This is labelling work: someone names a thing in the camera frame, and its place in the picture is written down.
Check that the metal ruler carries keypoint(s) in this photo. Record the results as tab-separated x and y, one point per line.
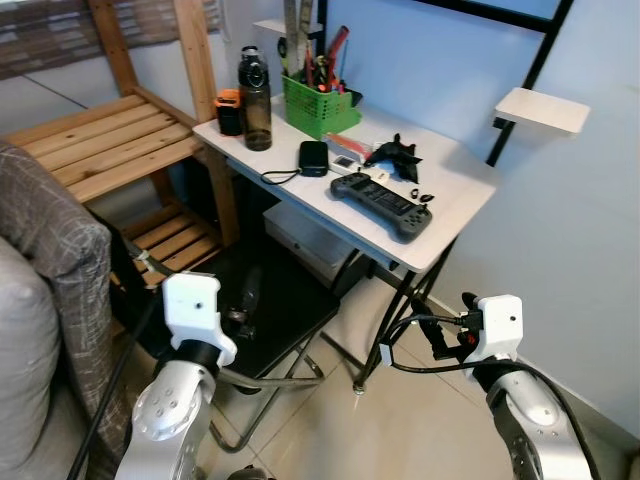
298	35

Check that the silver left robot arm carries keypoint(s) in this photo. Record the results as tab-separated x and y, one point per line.
165	420

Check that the small black clip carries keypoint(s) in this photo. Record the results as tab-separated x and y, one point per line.
418	197

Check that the dark water bottle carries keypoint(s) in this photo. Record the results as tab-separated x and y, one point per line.
255	100

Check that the small white card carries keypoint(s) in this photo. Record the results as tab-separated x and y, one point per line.
343	160

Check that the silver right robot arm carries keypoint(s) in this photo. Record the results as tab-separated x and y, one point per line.
535	420

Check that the white desk with black legs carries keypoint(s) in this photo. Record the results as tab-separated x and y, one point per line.
460	190

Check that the black metal rack frame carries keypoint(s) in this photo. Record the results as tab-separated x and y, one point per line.
540	70

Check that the pink flat box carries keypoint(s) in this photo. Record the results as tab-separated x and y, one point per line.
345	140

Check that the white storage box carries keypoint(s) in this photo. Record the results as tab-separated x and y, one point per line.
305	240

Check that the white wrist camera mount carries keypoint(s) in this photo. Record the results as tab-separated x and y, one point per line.
190	305
497	325

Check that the grey pillow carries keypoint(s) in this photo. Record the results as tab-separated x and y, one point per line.
25	350

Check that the bamboo window blind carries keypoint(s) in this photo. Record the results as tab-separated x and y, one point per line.
60	35

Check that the grey plaid chair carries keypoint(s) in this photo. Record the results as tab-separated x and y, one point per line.
60	220

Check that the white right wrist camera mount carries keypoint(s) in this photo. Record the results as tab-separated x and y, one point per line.
497	325

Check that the small white wall shelf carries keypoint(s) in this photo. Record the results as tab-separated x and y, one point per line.
270	26
540	108

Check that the black plastic clamp tool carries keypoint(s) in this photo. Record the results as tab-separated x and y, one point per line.
395	155

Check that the black stool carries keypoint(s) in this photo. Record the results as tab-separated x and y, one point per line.
280	290

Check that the orange and black jar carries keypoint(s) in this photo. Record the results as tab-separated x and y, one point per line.
229	112

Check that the green plastic basket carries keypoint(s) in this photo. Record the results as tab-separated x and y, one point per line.
315	108

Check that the black power bank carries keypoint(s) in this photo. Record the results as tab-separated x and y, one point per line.
314	158

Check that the grey game controller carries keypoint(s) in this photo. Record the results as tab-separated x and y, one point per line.
385	200

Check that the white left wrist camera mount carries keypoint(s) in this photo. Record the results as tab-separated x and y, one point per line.
190	305

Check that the wooden shelf rack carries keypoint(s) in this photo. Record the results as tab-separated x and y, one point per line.
100	140

